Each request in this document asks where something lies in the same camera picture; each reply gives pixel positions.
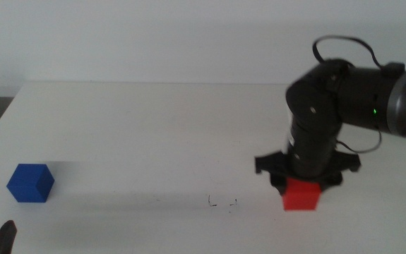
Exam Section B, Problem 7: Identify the blue cube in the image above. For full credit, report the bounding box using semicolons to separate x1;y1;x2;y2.
6;163;56;203

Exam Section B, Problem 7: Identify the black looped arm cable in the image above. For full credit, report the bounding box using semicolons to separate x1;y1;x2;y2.
311;35;405;79

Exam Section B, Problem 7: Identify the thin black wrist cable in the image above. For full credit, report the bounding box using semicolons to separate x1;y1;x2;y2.
336;130;383;155

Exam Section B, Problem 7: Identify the red cube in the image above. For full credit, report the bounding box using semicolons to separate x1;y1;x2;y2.
282;177;322;212

